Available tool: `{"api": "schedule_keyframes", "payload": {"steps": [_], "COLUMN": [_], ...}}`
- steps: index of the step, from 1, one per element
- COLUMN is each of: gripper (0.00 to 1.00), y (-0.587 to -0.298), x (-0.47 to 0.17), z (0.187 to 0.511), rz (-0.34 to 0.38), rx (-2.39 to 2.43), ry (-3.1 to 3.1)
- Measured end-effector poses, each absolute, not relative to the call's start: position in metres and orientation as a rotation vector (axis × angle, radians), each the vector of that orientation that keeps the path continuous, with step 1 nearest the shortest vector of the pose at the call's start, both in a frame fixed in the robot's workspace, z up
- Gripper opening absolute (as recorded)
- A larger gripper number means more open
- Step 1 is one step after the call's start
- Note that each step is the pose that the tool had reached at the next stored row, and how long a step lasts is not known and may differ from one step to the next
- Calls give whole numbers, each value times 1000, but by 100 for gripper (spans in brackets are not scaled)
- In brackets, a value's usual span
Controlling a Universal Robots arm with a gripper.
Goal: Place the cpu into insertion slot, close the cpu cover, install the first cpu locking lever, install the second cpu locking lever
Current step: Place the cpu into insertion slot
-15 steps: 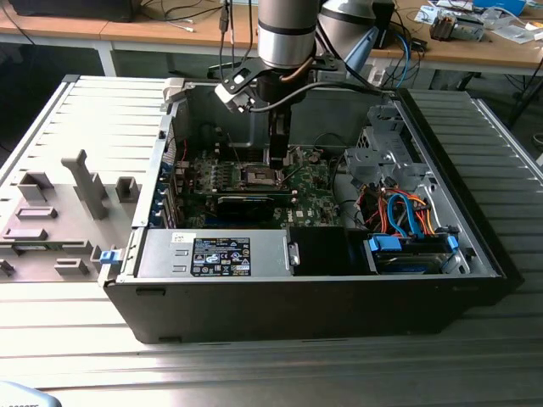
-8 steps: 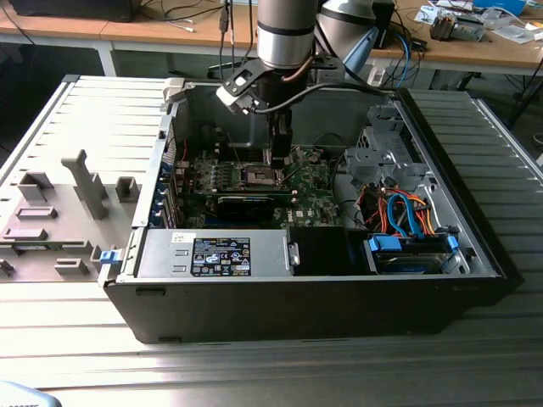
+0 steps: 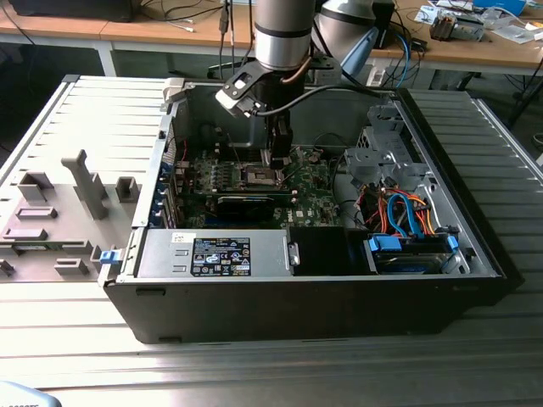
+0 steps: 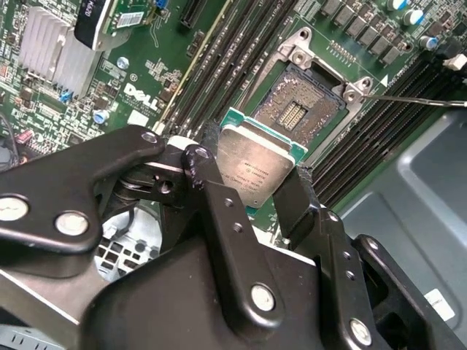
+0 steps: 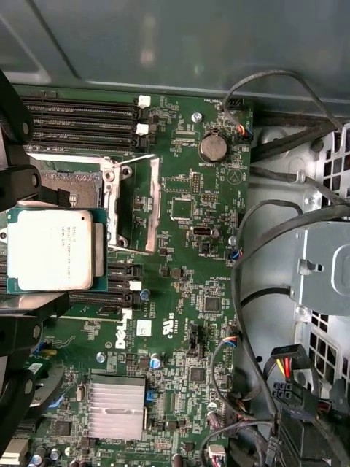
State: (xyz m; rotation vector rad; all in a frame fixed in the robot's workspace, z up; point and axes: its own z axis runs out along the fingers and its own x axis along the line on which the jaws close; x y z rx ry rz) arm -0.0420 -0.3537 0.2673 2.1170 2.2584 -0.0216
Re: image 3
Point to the black graphics card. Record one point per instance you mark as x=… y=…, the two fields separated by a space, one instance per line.
x=246 y=207

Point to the dark CPU cooler heatsink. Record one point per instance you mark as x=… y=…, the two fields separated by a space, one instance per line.
x=441 y=27

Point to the grey metal drive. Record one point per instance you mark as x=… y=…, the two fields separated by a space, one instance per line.
x=471 y=29

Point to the green RAM stick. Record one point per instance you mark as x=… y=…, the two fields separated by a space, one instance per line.
x=29 y=247

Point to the grey power supply unit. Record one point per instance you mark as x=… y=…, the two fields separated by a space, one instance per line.
x=161 y=254

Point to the clear plastic bag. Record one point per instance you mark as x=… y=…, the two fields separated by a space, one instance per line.
x=515 y=34

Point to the beige case latch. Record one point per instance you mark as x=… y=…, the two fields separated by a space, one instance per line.
x=174 y=90

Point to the pale grey rounded device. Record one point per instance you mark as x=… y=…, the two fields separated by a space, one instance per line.
x=21 y=396

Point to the black grey PC case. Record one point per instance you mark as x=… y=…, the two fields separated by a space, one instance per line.
x=297 y=309

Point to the blue box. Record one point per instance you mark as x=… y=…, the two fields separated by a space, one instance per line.
x=500 y=4

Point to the grey parts rack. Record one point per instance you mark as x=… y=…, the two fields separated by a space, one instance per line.
x=63 y=199

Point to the grey metal drive cage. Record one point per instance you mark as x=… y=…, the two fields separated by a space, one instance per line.
x=365 y=159

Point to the black plastic shroud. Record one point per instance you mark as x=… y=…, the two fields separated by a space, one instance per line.
x=322 y=250

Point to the black flat device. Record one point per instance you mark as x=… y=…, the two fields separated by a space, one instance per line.
x=72 y=8

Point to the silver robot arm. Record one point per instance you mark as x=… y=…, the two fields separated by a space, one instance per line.
x=282 y=34

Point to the wooden desk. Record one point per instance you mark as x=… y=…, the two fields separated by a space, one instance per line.
x=127 y=31

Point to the black upright box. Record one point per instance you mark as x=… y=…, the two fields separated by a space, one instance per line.
x=384 y=25

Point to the thin metal locking lever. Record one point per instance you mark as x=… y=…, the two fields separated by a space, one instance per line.
x=234 y=149

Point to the round silver coin battery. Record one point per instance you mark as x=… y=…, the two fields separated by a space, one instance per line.
x=313 y=157

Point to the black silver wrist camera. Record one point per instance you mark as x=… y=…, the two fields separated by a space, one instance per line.
x=237 y=91

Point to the blue case latch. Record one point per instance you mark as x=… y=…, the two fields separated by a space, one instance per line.
x=109 y=257

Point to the silver green CPU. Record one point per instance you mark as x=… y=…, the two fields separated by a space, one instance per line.
x=265 y=157

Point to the RAM slot with white clips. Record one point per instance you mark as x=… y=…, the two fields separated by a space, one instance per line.
x=250 y=154
x=250 y=147

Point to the CPU socket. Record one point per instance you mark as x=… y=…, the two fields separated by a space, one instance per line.
x=256 y=176

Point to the printed paper leaflet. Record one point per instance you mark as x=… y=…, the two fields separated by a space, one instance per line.
x=426 y=15

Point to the green motherboard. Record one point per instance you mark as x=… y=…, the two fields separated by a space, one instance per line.
x=316 y=203

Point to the hard disk in blue carrier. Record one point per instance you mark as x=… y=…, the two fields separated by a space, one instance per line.
x=384 y=245

